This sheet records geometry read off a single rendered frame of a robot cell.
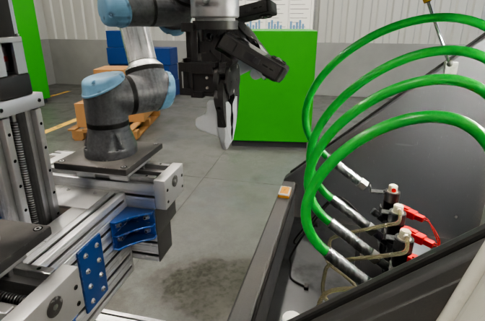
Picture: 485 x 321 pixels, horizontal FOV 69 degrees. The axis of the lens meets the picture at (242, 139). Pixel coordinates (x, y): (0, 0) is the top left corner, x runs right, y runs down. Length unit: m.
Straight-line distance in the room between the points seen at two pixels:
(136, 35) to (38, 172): 0.46
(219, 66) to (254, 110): 3.46
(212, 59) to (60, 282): 0.45
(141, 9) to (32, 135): 0.39
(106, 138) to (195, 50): 0.54
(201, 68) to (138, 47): 0.58
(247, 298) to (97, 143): 0.61
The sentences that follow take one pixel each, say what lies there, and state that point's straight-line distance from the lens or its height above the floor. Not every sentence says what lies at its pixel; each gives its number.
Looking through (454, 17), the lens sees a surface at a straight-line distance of 0.69.
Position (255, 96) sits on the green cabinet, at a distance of 3.97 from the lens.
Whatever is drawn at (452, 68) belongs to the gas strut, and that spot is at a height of 1.30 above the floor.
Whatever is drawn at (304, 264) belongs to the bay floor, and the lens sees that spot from 0.96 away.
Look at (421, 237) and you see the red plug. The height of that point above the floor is 1.08.
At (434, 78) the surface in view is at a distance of 0.52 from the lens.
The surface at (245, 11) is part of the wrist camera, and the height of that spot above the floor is 1.43.
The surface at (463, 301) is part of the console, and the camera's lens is 0.41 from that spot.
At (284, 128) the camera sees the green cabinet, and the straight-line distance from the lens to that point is 4.06.
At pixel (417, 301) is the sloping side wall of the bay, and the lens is 0.43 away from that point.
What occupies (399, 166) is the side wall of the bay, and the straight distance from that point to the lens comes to 1.07.
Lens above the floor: 1.41
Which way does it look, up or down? 19 degrees down
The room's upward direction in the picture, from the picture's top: straight up
